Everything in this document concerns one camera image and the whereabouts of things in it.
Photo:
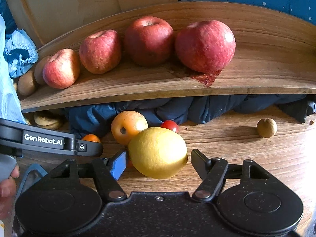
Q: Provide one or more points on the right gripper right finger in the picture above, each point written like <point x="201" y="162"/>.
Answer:
<point x="213" y="172"/>

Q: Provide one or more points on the orange yellow persimmon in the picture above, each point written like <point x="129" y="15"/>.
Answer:
<point x="126" y="125"/>

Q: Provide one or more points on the orange mandarin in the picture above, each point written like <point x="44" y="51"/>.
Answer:
<point x="91" y="138"/>

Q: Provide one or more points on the yellow bananas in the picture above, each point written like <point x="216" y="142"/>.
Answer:
<point x="44" y="119"/>

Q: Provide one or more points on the red cherry tomato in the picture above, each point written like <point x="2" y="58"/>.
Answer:
<point x="171" y="125"/>
<point x="129" y="164"/>

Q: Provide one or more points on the small brown longan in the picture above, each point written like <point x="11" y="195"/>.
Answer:
<point x="266" y="127"/>

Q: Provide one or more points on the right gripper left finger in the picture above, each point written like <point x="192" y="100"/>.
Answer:
<point x="105" y="173"/>

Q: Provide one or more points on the dark blue jacket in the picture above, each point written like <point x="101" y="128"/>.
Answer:
<point x="96" y="119"/>

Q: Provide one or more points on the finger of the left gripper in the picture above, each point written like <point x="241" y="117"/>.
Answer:
<point x="61" y="143"/>

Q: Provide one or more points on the person's left hand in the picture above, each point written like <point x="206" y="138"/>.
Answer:
<point x="8" y="192"/>

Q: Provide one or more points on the red apple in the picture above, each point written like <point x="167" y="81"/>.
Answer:
<point x="205" y="46"/>
<point x="62" y="69"/>
<point x="101" y="51"/>
<point x="149" y="41"/>

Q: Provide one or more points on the steel rectangular tray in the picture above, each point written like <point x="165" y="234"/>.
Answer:
<point x="31" y="176"/>

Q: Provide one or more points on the brown kiwi far left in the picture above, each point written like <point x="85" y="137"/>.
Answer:
<point x="27" y="84"/>

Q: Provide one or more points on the blue elastic cloth cover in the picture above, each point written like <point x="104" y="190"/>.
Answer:
<point x="20" y="53"/>

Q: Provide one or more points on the light blue garment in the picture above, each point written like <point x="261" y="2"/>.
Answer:
<point x="10" y="105"/>

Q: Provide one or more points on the yellow lemon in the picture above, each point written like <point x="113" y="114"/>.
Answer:
<point x="158" y="152"/>

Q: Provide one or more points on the curved wooden shelf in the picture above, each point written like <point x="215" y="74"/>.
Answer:
<point x="275" y="54"/>

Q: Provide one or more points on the brown kiwi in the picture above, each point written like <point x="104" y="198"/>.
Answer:
<point x="39" y="69"/>
<point x="27" y="84"/>

